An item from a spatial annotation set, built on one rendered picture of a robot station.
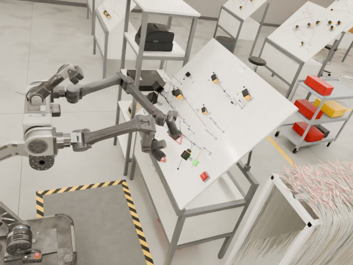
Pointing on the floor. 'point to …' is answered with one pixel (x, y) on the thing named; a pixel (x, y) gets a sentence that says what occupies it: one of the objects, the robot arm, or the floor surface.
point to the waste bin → (228, 42)
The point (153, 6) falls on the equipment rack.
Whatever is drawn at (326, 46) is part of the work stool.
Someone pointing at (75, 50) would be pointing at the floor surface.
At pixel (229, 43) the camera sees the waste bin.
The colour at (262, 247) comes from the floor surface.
